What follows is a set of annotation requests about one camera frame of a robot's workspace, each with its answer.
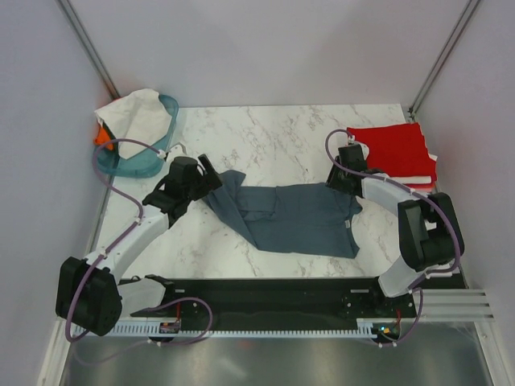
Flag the grey-blue t-shirt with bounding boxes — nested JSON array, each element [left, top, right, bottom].
[[203, 170, 362, 259]]

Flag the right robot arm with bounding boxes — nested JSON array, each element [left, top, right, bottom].
[[327, 144, 464, 317]]

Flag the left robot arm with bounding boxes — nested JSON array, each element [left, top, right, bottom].
[[56, 154, 222, 343]]

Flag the teal plastic bin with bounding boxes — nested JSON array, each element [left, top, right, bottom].
[[97, 94, 179, 179]]

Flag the folded red t-shirt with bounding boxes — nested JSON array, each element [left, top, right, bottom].
[[347, 123, 436, 183], [407, 184, 435, 192]]

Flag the folded white t-shirt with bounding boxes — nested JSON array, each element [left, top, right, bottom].
[[398, 170, 437, 187]]

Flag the folded red t-shirt bottom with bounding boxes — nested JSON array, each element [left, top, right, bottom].
[[407, 184, 435, 192]]

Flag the crumpled white t-shirt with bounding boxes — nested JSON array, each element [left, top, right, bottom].
[[94, 88, 171, 145]]

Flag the orange t-shirt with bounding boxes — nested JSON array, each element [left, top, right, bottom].
[[93, 126, 115, 151]]

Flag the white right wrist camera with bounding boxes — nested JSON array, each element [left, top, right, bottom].
[[347, 136, 370, 158]]

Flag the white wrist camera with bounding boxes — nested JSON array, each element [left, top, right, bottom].
[[157, 142, 187, 162], [347, 136, 370, 158]]

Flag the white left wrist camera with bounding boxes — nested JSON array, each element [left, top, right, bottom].
[[157, 142, 187, 162]]

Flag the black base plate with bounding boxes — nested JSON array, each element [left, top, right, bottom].
[[136, 278, 416, 329]]

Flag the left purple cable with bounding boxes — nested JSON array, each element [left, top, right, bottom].
[[65, 138, 213, 367]]

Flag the purple cable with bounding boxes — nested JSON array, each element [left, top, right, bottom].
[[325, 129, 462, 349], [65, 138, 213, 367]]

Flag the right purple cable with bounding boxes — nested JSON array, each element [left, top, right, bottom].
[[325, 129, 462, 349]]

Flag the white slotted cable duct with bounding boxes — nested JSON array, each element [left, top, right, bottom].
[[74, 319, 403, 338]]

